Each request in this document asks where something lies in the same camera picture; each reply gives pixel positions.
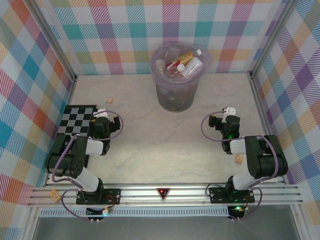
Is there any clear bottle white yellow label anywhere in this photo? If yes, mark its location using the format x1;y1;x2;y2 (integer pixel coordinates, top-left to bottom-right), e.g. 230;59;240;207
176;57;204;77

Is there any grey round waste bin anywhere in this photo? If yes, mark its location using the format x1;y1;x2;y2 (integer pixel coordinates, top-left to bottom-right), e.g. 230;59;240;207
149;44;213;113

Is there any black and grey chessboard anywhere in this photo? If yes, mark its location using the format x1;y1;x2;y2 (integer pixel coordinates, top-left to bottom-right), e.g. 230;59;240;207
53;104;99;141

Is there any red triangle emblem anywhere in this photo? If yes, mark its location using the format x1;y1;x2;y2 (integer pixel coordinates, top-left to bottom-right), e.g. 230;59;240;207
156;187;171;202

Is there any small circuit board with LED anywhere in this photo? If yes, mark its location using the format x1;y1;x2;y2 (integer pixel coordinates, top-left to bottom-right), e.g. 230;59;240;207
227;205;247;216
86;206;113;217

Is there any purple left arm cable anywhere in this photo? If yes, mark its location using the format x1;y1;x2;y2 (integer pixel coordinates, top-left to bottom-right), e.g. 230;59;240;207
51;111;125;222

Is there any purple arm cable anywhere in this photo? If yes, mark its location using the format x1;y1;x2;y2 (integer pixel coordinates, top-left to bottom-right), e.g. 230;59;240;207
201;111;280;222
51;111;125;222

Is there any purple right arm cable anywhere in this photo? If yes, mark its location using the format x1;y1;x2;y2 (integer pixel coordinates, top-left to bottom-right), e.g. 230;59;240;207
201;111;280;222

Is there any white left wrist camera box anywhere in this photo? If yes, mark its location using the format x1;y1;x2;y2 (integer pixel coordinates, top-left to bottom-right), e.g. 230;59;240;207
91;109;109;118

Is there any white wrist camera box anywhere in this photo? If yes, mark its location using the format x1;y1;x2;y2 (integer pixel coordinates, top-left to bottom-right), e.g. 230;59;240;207
91;109;109;118
221;106;237;116

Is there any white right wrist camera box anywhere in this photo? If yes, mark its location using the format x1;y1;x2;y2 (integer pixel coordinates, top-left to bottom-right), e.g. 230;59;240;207
221;106;237;116

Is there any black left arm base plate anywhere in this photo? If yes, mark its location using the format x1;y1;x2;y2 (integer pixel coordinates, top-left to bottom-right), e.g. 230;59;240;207
75;188;122;206

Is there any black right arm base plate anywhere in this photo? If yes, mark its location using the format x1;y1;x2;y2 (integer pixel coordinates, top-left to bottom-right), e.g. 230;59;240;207
208;187;256;204

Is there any aluminium mounting rail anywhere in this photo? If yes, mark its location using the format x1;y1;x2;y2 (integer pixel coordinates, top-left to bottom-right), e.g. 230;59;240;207
27;183;305;208

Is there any white slotted cable duct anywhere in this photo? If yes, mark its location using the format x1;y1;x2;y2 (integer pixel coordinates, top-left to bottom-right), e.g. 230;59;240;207
39;209;230;218

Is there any aluminium frame post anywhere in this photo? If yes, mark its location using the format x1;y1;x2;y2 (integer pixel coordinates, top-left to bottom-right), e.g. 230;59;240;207
28;0;78;85
248;0;301;76

